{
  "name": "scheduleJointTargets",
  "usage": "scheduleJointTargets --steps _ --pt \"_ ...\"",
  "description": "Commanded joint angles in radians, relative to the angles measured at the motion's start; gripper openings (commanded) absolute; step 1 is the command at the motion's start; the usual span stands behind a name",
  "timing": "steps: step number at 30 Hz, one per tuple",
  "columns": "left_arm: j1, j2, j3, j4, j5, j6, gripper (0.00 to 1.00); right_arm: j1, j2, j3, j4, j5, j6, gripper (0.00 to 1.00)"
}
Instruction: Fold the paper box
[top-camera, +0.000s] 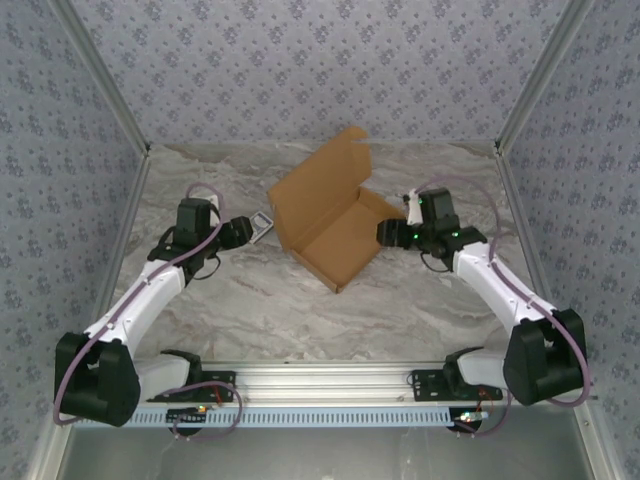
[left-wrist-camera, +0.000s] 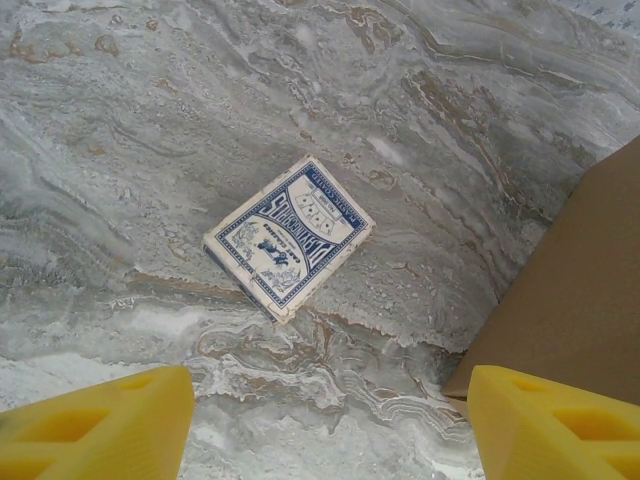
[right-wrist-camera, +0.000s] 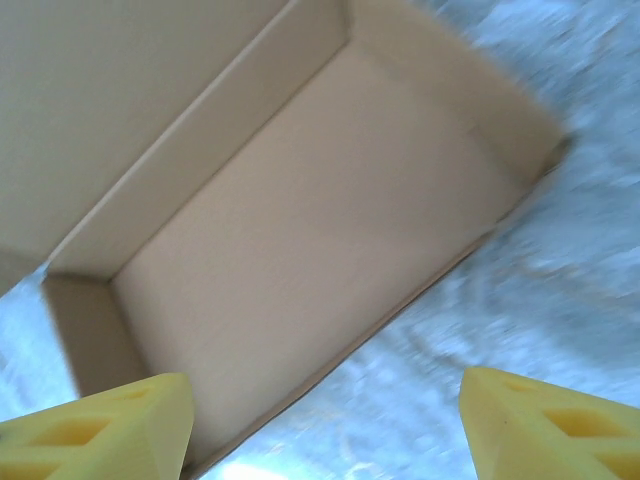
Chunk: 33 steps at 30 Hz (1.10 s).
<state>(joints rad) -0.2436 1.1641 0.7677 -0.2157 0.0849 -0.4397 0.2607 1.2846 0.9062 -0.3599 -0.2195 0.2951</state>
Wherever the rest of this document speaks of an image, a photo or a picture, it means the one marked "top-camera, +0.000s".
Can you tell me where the brown cardboard paper box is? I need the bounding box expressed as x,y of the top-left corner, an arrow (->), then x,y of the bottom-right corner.
267,125 -> 409,294

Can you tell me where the small black controller board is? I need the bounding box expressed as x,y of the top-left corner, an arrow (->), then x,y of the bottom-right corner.
447,409 -> 490,437
166,406 -> 210,425

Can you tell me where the grey metal panel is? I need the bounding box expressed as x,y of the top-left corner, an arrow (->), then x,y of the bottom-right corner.
64,428 -> 596,480

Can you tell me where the aluminium table side rail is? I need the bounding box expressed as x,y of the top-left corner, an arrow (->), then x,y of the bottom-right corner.
87,147 -> 154,334
493,147 -> 561,314

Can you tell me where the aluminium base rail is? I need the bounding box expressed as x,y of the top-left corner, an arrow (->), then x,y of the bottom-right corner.
132,363 -> 600,407

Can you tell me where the slotted grey cable duct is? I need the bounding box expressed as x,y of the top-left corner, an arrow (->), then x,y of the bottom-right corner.
119,405 -> 494,430

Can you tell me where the aluminium frame post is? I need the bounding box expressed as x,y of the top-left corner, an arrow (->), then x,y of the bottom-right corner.
493,0 -> 600,157
49,0 -> 152,157

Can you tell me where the aluminium lower frame bar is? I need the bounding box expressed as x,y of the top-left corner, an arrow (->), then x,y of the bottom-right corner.
569,404 -> 619,480
27,404 -> 76,480

